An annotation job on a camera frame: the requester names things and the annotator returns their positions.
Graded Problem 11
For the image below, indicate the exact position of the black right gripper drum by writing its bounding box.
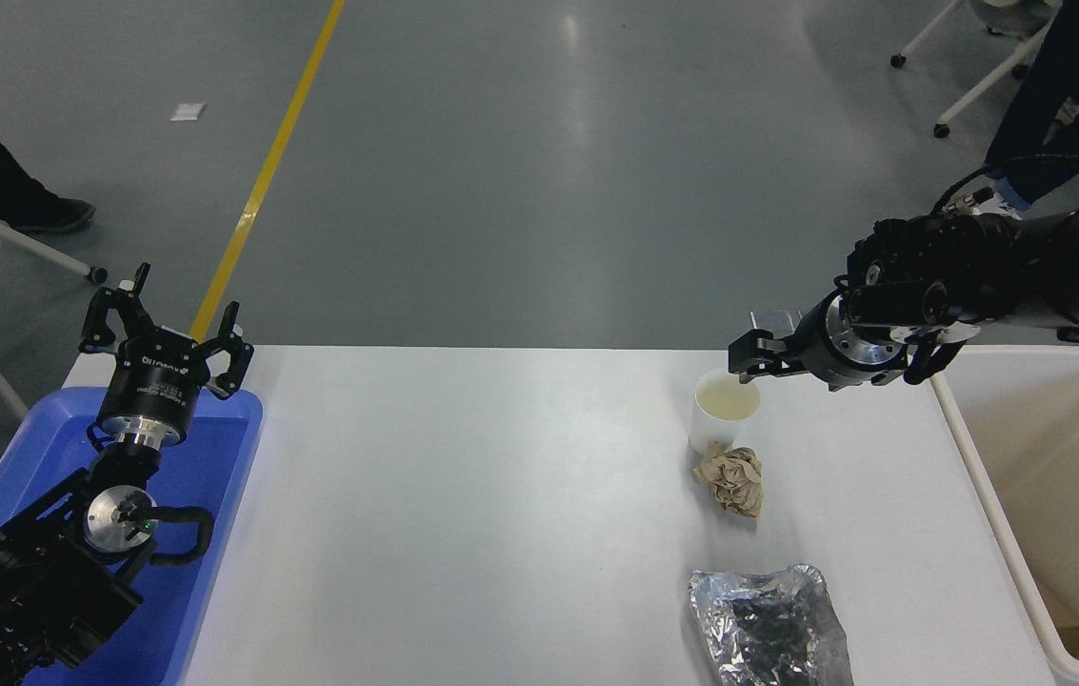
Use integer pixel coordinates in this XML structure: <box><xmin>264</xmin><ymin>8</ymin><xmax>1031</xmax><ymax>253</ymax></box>
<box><xmin>787</xmin><ymin>293</ymin><xmax>849</xmax><ymax>391</ymax></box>

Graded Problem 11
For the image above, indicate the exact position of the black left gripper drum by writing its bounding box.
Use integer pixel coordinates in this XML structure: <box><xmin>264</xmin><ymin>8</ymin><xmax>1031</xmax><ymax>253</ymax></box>
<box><xmin>98</xmin><ymin>329</ymin><xmax>212</xmax><ymax>443</ymax></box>

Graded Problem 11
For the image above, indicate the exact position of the white paper cup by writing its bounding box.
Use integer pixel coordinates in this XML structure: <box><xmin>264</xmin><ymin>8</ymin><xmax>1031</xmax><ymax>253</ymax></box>
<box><xmin>689</xmin><ymin>371</ymin><xmax>762</xmax><ymax>455</ymax></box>

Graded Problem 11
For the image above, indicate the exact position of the blue plastic tray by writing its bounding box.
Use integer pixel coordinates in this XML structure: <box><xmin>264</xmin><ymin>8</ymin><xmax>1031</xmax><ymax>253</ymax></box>
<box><xmin>0</xmin><ymin>386</ymin><xmax>265</xmax><ymax>686</ymax></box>

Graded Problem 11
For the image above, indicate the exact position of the crumpled tan paper ball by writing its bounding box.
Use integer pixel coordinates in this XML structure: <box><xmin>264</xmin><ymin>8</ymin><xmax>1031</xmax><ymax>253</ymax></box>
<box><xmin>693</xmin><ymin>442</ymin><xmax>766</xmax><ymax>520</ymax></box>

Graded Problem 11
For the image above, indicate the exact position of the crumpled silver foil tray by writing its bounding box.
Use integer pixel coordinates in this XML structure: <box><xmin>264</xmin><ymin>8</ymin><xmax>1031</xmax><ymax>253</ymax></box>
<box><xmin>688</xmin><ymin>564</ymin><xmax>855</xmax><ymax>686</ymax></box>

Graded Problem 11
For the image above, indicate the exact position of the large pale bin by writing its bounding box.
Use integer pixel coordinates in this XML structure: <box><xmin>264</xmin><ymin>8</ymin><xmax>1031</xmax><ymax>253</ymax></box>
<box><xmin>929</xmin><ymin>345</ymin><xmax>1079</xmax><ymax>686</ymax></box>

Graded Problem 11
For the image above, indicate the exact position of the white wheeled chair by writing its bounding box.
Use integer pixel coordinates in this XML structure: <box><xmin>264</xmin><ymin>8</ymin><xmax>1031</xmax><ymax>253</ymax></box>
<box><xmin>890</xmin><ymin>0</ymin><xmax>1069</xmax><ymax>139</ymax></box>

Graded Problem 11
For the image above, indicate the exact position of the brown cardboard piece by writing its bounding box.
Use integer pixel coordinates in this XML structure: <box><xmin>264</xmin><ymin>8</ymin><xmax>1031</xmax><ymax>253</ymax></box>
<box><xmin>1034</xmin><ymin>581</ymin><xmax>1079</xmax><ymax>656</ymax></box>

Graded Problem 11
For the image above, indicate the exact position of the person in white shoes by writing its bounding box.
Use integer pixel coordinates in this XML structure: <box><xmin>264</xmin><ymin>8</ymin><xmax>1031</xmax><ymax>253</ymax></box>
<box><xmin>985</xmin><ymin>0</ymin><xmax>1079</xmax><ymax>215</ymax></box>

